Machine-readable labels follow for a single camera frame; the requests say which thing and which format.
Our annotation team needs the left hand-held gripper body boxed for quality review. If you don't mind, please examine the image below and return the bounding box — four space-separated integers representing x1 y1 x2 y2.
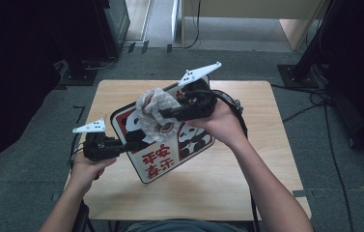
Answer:
71 118 126 162

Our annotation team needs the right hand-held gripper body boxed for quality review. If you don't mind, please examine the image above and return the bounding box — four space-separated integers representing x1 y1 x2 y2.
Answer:
178 61 222 122

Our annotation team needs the beige fluffy cloth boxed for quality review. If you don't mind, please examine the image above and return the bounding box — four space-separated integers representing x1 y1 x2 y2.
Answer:
135 87 182 144

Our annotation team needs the panda picture board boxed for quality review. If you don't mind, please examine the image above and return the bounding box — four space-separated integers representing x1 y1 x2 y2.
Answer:
109 74 216 185

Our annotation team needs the person's left hand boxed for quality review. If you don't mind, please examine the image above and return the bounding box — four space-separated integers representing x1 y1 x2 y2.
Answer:
68 153 118 194

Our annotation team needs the person's right hand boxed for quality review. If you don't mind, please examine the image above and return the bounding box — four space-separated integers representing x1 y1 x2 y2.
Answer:
184 100 248 149

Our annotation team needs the dark stand base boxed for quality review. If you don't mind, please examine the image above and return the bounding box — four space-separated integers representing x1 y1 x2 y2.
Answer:
61 56 99 87

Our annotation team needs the person's blue shirt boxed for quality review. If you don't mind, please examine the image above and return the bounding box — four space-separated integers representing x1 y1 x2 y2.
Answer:
123 218 248 232

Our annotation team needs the light wooden cabinet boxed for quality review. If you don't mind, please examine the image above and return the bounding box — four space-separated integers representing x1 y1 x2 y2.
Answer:
181 0 327 52

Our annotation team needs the black equipment cabinet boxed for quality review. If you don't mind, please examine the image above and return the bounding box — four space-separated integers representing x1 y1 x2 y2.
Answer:
92 0 131 61

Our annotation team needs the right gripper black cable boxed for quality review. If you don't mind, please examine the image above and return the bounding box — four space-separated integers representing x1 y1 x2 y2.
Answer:
212 89 262 232

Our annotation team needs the grey floor cable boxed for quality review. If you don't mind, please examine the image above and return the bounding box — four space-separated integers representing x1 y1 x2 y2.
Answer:
84 55 120 72

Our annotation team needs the hanging black cable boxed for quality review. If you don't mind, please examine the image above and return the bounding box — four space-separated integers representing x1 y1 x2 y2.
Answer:
169 0 202 50

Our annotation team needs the black stand with base plate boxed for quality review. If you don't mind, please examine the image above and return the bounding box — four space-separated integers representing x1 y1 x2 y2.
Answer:
277 0 343 90

